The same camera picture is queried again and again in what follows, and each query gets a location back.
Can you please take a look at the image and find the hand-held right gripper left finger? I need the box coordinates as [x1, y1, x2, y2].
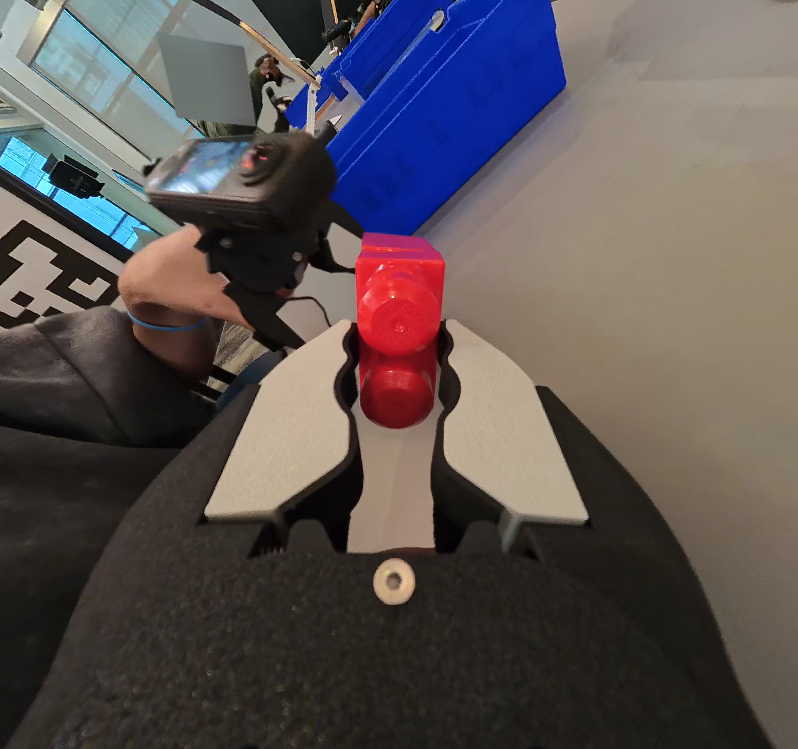
[204, 319, 364, 553]

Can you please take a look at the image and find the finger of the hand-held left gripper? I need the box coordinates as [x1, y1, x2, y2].
[321, 228, 364, 275]
[277, 294, 333, 348]

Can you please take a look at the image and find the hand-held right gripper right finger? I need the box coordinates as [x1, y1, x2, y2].
[430, 319, 591, 553]

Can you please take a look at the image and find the red one-stud block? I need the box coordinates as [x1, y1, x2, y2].
[362, 233, 445, 262]

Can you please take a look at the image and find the red two-stud block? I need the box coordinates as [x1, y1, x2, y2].
[355, 249, 446, 429]

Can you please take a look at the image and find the blue plastic bin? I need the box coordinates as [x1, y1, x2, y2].
[286, 0, 461, 133]
[325, 0, 568, 236]

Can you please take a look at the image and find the grey desk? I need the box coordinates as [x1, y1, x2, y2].
[281, 0, 798, 725]

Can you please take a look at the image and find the person's left hand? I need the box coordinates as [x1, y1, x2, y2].
[118, 226, 256, 332]

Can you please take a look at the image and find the blue wristband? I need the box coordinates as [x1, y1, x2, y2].
[126, 309, 213, 334]

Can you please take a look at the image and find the black studio light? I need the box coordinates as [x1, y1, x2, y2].
[42, 154, 106, 200]

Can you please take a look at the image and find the person's dark clothing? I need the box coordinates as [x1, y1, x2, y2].
[0, 307, 263, 749]

